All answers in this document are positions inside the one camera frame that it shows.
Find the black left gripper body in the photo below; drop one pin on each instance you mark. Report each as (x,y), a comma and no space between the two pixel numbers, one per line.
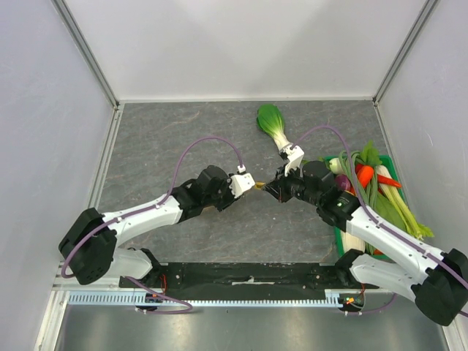
(222,198)

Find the green bok choy toy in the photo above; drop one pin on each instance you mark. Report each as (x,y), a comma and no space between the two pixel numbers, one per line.
(270,121)

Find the orange carrot toy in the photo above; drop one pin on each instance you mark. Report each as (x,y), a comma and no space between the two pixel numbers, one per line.
(365,175)

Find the aluminium frame rail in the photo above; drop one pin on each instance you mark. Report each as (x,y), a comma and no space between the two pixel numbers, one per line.
(381,322)

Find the blue slotted cable duct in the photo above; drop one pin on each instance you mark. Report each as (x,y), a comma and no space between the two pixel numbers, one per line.
(140,298)

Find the yellow napa cabbage toy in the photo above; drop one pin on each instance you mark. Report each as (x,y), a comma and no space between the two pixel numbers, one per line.
(349,242)

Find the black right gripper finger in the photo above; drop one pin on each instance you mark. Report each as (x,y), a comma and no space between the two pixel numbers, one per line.
(276,182)
(272,189)

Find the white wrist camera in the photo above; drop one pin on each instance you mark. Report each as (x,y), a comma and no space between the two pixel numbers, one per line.
(241,182)
(292,156)

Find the purple onion toy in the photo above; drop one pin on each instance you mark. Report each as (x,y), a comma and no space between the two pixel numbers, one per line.
(343,183)

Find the green leaf vegetable toy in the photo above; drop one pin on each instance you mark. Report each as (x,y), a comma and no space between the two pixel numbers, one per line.
(387,208)

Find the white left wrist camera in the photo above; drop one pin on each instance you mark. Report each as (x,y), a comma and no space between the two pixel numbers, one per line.
(241,182)

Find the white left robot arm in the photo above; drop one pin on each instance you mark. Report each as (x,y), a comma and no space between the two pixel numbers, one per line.
(92,246)

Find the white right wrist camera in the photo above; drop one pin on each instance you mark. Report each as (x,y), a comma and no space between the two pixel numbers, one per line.
(292,156)

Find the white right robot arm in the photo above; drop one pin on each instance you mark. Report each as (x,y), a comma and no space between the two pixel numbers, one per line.
(436,281)

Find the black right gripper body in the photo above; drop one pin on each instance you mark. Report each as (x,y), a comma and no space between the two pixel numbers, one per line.
(279,187)

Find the red chili pepper toy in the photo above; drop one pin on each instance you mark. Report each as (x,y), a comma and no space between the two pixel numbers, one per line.
(381,179)

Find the brown cardboard express box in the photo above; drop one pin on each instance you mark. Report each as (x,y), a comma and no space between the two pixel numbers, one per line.
(209,208)

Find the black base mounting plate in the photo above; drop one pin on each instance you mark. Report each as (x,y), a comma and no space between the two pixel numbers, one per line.
(248,280)

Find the green plastic basket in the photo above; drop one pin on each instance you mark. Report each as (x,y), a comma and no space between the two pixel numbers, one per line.
(386,161)

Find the green long beans bundle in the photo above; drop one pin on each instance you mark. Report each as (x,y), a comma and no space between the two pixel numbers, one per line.
(355,158)

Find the yellow utility knife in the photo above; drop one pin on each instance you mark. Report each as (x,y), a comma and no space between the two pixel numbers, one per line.
(260,185)

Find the green celery toy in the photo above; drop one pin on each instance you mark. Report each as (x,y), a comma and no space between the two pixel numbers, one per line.
(411,226)

